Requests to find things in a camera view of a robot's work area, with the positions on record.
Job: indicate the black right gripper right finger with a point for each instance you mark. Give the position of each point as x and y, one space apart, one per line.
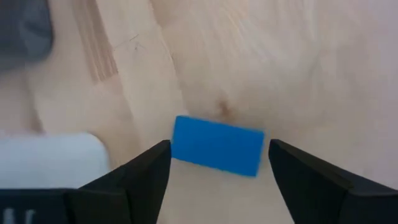
311 193

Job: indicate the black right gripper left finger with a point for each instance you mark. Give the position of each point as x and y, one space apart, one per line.
136 193

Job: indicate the blue rectangular block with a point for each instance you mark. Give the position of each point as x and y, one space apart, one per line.
217 146

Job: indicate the white plastic bin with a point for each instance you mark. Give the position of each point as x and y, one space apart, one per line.
46 161

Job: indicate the translucent grey plastic bin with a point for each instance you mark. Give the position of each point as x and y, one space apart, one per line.
21 31

